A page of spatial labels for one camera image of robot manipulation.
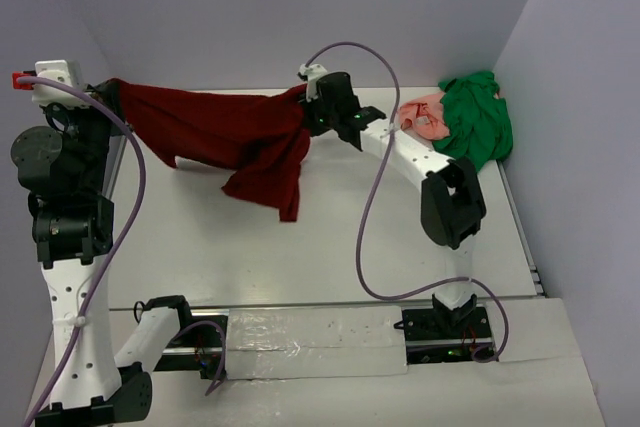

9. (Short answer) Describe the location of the red t shirt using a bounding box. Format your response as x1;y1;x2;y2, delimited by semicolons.
115;79;311;222

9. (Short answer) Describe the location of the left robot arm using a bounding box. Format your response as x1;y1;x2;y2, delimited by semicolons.
11;73;196;426

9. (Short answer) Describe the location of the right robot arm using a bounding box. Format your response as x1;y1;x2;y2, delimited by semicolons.
298;64;486;338

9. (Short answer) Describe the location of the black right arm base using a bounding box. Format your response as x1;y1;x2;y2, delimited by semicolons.
393;307;495;365

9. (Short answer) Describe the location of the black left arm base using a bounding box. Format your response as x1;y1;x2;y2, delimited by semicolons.
154;325;226;381

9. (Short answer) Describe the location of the pink t shirt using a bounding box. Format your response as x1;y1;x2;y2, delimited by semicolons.
398;91;503;143

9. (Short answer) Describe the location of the green t shirt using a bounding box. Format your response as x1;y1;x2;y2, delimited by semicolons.
432;71;514;170

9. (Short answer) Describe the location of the white taped cover plate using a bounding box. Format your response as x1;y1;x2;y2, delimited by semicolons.
225;305;408;380

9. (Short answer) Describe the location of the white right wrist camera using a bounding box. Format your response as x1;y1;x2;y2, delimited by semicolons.
298;63;328;102

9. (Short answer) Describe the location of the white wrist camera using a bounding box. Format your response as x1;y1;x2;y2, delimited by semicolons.
10;59;84;109
298;63;328;102

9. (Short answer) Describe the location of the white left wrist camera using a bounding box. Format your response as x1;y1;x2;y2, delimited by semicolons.
10;59;84;109

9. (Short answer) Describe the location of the aluminium table frame rail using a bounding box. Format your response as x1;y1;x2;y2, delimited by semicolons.
497;162;547;297

